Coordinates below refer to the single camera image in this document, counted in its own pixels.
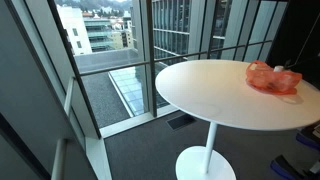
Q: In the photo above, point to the orange plastic bag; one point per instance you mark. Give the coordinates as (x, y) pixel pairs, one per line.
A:
(266, 80)

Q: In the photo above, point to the glass skylight roof outside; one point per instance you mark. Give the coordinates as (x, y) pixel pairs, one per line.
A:
(131, 90)

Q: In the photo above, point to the black horizontal window railing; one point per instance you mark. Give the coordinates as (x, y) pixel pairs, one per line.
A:
(133, 64)

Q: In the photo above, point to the white building outside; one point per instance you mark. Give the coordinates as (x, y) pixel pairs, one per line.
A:
(74, 30)

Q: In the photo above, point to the blue and black stand foot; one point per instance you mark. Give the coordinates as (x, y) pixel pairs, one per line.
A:
(283, 166)
(308, 138)

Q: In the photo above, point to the black floor vent grille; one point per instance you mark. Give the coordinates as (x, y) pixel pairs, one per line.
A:
(180, 122)

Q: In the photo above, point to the white table pedestal with base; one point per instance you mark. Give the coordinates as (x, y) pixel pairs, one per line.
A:
(210, 143)

